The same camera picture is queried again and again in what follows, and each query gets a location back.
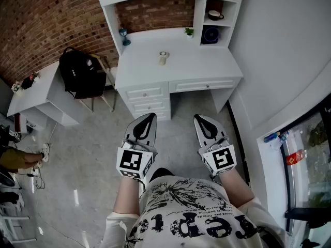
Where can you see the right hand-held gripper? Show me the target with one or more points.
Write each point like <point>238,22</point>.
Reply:
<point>222,159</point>

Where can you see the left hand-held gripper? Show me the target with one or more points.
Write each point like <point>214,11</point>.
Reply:
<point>129,161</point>

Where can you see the person's left forearm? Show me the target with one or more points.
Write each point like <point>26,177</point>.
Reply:
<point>128,198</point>

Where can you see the person's right forearm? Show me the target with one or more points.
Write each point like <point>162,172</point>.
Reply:
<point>236,190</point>

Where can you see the small white desk drawer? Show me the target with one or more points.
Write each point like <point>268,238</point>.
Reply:
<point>150,107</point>
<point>146,94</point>

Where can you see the person's black shorts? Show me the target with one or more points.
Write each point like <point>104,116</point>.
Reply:
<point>161,173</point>

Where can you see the wide white desk drawer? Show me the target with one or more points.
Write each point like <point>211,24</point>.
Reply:
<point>204,86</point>

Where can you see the blue plastic bottle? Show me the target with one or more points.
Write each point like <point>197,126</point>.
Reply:
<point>270,137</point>

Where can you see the white desk with hutch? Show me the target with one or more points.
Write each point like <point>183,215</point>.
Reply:
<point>194,63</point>

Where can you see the wooden chair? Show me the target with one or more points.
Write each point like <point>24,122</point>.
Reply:
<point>104,68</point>

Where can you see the clear plastic bottle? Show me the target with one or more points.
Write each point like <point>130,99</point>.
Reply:
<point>283,136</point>

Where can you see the black backpack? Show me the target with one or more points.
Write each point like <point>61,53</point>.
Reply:
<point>80,74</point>

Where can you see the person's printed white shirt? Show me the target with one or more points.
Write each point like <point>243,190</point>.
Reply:
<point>191,216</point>

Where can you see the red snack packet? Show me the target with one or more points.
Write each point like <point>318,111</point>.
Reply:
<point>294,157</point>

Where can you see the dark blue round speaker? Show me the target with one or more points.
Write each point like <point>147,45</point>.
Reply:
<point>210,35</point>

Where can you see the blue lantern ornament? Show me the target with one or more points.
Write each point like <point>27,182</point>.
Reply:
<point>125,36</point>

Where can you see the small potted green plant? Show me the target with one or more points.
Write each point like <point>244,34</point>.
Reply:
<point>189,32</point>

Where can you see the white power strip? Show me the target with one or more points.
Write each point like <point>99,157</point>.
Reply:
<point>35,170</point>

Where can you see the white side table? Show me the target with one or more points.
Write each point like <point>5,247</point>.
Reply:
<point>33,97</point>

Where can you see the white and black cup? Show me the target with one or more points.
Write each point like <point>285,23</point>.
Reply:
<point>214,15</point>

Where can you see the black pot with pink flowers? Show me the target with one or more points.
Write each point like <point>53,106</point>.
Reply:
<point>29,81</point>

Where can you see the white flower bunch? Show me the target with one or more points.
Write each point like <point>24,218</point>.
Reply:
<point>16,86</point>

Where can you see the white plastic chair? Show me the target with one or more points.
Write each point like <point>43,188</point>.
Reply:
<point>13,216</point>

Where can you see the black window frame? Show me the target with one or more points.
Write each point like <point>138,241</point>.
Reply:
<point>325,107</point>

